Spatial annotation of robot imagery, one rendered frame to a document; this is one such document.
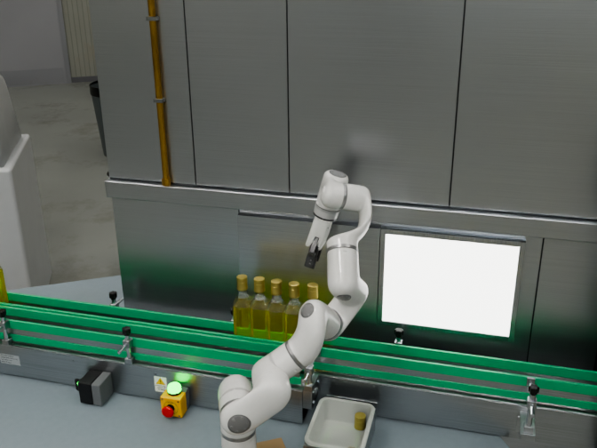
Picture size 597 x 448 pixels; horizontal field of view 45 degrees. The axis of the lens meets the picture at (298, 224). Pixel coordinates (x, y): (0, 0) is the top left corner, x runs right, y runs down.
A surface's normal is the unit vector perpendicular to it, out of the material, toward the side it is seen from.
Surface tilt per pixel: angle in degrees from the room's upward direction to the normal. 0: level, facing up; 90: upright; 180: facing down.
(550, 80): 90
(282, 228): 90
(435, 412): 90
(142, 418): 0
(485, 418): 90
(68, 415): 0
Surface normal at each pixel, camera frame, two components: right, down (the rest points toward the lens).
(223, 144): -0.26, 0.37
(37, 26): 0.29, 0.37
